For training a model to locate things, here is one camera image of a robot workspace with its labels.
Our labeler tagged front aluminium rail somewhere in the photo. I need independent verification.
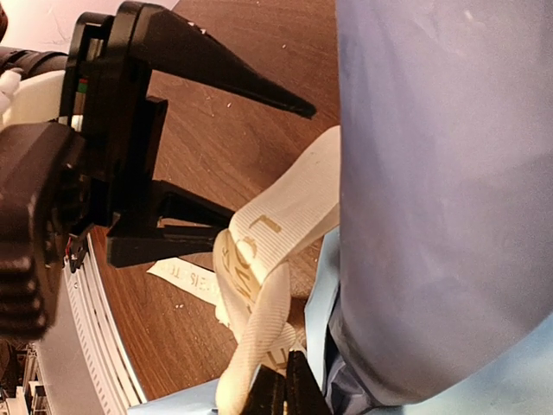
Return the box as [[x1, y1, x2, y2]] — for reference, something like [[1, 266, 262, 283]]
[[0, 224, 150, 415]]

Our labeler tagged beige printed ribbon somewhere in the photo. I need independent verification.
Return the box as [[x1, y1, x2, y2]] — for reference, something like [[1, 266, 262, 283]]
[[148, 126, 340, 414]]

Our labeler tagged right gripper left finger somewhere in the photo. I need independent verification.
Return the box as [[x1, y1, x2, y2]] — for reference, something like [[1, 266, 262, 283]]
[[241, 365, 286, 415]]

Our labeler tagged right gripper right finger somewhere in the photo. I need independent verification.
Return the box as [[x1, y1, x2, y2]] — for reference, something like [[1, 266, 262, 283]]
[[286, 350, 331, 415]]

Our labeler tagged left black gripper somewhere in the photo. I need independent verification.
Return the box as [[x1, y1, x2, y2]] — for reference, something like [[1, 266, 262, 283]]
[[0, 0, 317, 270]]

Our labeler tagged blue wrapping paper sheet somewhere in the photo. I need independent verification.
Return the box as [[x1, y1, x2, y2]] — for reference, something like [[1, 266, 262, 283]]
[[131, 1, 552, 414]]

